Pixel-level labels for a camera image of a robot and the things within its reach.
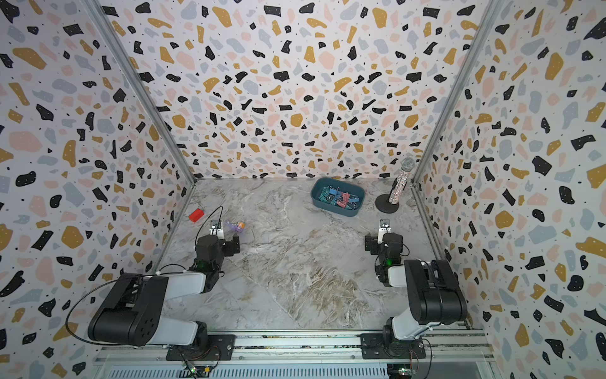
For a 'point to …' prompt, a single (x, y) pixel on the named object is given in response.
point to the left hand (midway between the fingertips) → (224, 234)
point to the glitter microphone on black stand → (390, 202)
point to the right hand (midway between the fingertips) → (384, 233)
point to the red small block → (196, 215)
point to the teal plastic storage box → (337, 197)
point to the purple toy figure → (238, 227)
